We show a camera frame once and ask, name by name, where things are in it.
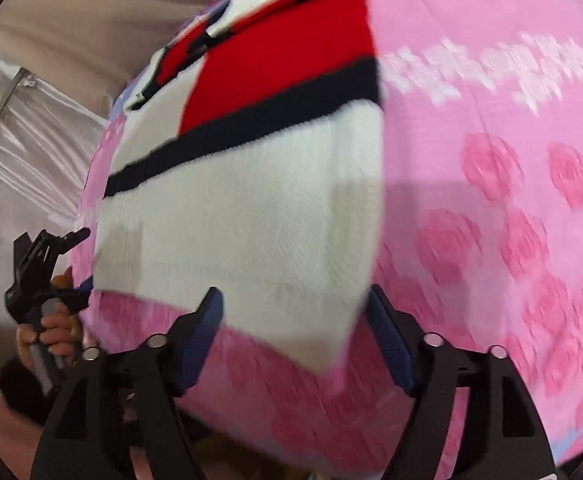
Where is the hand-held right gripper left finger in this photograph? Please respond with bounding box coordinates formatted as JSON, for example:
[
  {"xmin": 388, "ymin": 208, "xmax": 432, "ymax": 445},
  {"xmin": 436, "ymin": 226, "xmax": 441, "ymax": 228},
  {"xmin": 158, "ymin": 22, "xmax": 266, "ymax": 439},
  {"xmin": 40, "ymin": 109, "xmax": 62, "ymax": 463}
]
[{"xmin": 30, "ymin": 286, "xmax": 225, "ymax": 480}]

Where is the person's left hand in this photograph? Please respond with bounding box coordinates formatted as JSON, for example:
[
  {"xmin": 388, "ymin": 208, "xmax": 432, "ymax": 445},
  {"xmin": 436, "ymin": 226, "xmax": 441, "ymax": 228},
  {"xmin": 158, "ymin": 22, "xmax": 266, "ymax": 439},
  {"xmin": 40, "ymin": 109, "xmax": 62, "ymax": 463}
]
[{"xmin": 16, "ymin": 267, "xmax": 83, "ymax": 368}]

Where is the white red navy knit sweater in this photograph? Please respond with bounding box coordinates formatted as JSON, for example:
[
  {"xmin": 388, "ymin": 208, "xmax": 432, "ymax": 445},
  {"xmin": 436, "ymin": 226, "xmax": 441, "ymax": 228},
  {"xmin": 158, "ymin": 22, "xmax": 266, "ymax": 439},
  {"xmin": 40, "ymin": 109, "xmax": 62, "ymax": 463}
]
[{"xmin": 93, "ymin": 0, "xmax": 385, "ymax": 374}]

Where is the white curtain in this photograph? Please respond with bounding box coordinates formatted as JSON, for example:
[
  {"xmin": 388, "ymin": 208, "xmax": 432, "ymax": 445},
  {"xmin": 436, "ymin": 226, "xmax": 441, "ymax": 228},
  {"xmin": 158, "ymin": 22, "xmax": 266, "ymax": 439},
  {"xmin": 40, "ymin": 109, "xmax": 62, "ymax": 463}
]
[{"xmin": 0, "ymin": 42, "xmax": 110, "ymax": 311}]

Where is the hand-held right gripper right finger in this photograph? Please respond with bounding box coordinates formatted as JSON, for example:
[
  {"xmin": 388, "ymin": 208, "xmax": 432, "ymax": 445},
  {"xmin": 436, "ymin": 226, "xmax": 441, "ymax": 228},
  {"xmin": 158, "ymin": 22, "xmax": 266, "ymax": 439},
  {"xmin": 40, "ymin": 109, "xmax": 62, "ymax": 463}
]
[{"xmin": 366, "ymin": 284, "xmax": 558, "ymax": 480}]

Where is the pink rose printed blanket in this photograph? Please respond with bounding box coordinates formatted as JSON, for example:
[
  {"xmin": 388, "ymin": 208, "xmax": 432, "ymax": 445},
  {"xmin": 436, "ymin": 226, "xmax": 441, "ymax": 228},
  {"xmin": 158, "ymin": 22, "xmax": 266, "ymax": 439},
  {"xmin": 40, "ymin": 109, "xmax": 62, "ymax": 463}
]
[{"xmin": 66, "ymin": 0, "xmax": 583, "ymax": 476}]

